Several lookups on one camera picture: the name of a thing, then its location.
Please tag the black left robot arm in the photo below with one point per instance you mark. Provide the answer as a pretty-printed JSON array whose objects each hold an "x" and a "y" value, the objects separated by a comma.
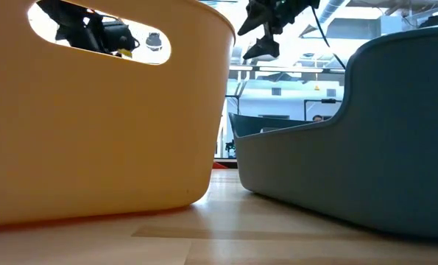
[{"x": 75, "y": 25}]

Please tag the dark equipment with green lights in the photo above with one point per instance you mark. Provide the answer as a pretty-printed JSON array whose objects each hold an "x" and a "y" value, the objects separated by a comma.
[{"x": 230, "y": 147}]

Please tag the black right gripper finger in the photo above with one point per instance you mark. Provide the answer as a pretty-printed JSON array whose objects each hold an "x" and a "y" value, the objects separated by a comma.
[
  {"x": 255, "y": 18},
  {"x": 264, "y": 48}
]

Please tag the black metal rack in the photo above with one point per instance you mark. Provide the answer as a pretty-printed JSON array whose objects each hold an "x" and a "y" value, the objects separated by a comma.
[{"x": 323, "y": 100}]

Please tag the small yellow block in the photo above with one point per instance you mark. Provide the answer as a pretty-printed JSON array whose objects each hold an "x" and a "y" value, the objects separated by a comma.
[{"x": 125, "y": 53}]

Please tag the yellow-orange plastic bin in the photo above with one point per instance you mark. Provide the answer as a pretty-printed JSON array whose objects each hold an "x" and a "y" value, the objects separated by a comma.
[{"x": 93, "y": 140}]

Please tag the dark round ceiling fixture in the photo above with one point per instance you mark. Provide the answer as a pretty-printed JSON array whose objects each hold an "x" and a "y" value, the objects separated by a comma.
[{"x": 153, "y": 41}]

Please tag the red rectangular block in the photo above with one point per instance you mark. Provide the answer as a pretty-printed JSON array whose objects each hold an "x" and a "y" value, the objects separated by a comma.
[{"x": 219, "y": 166}]

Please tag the person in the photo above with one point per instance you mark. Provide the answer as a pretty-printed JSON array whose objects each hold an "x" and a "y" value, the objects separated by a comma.
[{"x": 317, "y": 118}]

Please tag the dark teal plastic bin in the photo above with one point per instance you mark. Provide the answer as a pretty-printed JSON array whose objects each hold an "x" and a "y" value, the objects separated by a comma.
[{"x": 351, "y": 165}]

